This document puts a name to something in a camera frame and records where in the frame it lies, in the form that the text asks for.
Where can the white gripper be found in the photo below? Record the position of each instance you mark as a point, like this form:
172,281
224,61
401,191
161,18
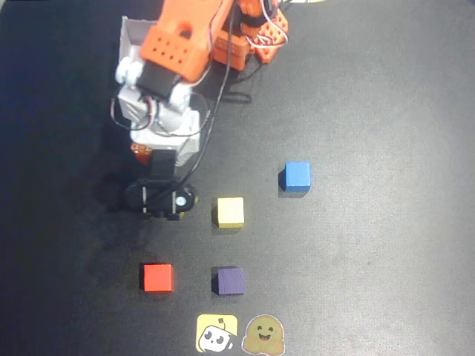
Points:
184,150

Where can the yellow robot face sticker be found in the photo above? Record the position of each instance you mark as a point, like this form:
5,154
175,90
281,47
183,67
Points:
217,333

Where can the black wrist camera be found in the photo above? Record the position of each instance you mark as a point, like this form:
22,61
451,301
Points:
159,196

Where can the black felt mat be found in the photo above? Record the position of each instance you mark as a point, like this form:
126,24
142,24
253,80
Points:
371,222

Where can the orange and white robot arm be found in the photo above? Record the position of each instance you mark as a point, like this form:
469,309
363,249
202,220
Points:
178,48

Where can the smiling hugging face sticker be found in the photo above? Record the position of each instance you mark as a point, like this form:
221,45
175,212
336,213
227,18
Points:
263,333

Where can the purple wooden cube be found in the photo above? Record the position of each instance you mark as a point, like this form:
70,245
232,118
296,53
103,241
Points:
229,281

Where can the red wooden cube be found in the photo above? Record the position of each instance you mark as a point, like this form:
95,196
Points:
157,277

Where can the white open cardboard box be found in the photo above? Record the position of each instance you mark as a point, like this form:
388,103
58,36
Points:
131,33

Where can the yellow wooden cube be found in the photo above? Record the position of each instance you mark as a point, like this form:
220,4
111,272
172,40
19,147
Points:
229,211

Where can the blue wooden cube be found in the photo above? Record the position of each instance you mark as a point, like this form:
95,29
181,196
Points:
297,176

